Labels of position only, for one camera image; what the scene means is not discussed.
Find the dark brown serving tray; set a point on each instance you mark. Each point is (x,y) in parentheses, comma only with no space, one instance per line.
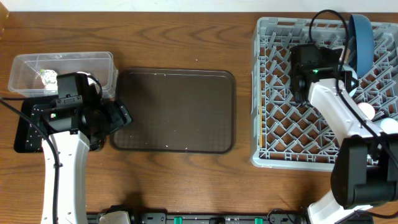
(177,110)

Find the grey dishwasher rack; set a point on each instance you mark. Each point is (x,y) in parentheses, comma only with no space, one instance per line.
(297,136)

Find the light blue rice bowl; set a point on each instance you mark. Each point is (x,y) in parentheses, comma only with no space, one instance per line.
(351,89)

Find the dark blue plate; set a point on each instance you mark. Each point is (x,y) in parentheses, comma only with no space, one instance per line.
(362,48)

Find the wooden chopstick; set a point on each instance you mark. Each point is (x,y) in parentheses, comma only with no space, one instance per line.
(260,126)

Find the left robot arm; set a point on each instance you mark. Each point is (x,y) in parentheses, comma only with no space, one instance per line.
(77,121)

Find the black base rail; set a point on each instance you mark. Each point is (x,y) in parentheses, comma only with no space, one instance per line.
(123,214)

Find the pink cup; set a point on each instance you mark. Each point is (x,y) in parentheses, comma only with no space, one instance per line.
(367,109)

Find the light blue cup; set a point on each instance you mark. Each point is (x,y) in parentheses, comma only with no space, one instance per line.
(388,125)

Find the white tissue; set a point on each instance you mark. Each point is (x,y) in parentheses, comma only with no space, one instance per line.
(91,79)

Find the black plastic tray bin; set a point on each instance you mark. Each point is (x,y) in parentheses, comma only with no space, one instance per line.
(27,139)

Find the clear plastic bin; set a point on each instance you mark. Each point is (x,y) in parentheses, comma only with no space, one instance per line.
(25,79)

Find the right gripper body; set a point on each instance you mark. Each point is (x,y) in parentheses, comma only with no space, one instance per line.
(347,76)

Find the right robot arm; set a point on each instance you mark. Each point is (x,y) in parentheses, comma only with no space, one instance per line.
(365,172)

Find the foil ball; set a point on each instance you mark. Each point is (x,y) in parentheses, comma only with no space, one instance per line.
(49,79)

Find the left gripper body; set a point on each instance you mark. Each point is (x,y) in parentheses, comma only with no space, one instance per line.
(115,116)

